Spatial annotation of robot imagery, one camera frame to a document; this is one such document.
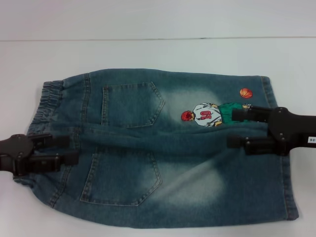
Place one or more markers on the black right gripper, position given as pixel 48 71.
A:
pixel 291 130

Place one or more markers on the blue denim shorts basketball embroidery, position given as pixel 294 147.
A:
pixel 153 153

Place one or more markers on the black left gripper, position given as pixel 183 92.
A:
pixel 14 153

